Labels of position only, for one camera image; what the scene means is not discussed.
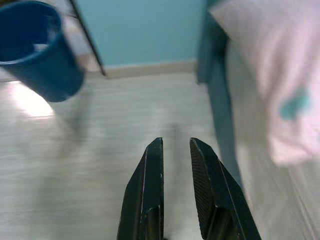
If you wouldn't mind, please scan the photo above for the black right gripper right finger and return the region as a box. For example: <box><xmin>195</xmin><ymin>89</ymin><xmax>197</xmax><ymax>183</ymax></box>
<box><xmin>189</xmin><ymin>136</ymin><xmax>262</xmax><ymax>240</ymax></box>

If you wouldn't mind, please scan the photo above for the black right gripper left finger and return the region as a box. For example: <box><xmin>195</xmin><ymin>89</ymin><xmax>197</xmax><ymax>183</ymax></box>
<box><xmin>116</xmin><ymin>136</ymin><xmax>165</xmax><ymax>240</ymax></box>

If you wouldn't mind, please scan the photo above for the pink patterned pillow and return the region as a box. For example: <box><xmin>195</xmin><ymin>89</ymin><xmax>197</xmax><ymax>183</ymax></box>
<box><xmin>208</xmin><ymin>0</ymin><xmax>320</xmax><ymax>167</ymax></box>

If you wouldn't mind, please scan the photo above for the bed with cream sheet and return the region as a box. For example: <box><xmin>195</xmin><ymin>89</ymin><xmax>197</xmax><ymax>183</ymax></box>
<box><xmin>199</xmin><ymin>0</ymin><xmax>320</xmax><ymax>240</ymax></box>

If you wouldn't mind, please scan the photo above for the blue round waste bin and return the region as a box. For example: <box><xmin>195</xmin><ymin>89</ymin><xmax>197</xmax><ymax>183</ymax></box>
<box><xmin>0</xmin><ymin>0</ymin><xmax>86</xmax><ymax>103</ymax></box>

